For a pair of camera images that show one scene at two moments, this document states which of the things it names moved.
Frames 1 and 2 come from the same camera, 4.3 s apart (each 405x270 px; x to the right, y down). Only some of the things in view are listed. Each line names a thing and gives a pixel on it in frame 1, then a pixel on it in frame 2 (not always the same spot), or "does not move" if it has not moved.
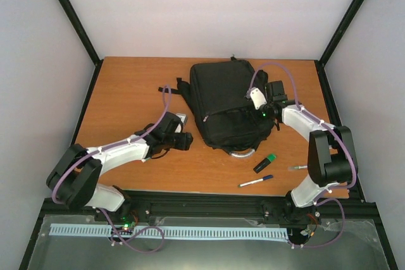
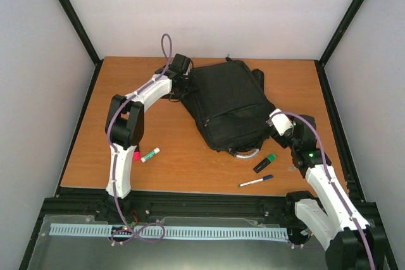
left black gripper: (184, 144) → (193, 86)
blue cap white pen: (255, 181) does not move
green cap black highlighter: (264, 163) does not move
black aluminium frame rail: (276, 204) does not move
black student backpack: (225, 114) does not move
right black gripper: (254, 116) → (276, 137)
